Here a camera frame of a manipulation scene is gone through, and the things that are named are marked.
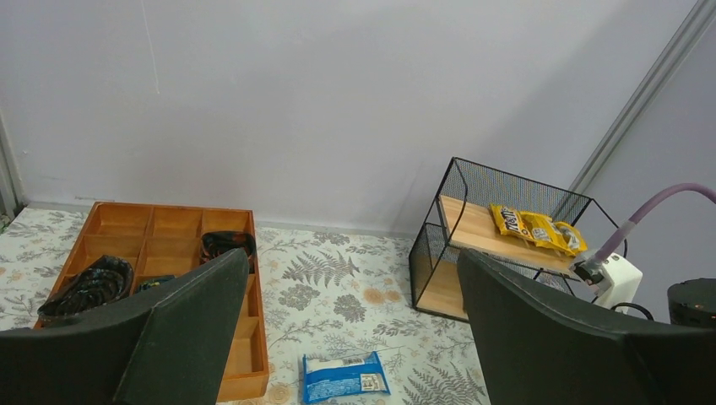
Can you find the yellow candy bag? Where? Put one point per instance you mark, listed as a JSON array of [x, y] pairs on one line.
[[573, 238]]

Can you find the yellow m&m bag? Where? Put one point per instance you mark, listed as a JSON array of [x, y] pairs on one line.
[[544, 232], [509, 221]]

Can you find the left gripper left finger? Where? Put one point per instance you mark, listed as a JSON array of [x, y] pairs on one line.
[[166, 345]]

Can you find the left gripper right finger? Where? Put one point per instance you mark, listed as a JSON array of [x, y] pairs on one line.
[[537, 345]]

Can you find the colourful item in tray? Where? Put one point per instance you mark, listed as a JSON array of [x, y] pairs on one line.
[[146, 283]]

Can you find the blue candy bag top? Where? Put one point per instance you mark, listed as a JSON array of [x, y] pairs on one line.
[[324, 379]]

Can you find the floral table mat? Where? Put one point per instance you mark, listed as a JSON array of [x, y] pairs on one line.
[[332, 296]]

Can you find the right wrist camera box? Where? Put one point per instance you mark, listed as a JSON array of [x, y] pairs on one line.
[[613, 280]]

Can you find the black glossy item in tray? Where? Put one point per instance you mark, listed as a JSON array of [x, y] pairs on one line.
[[216, 243]]

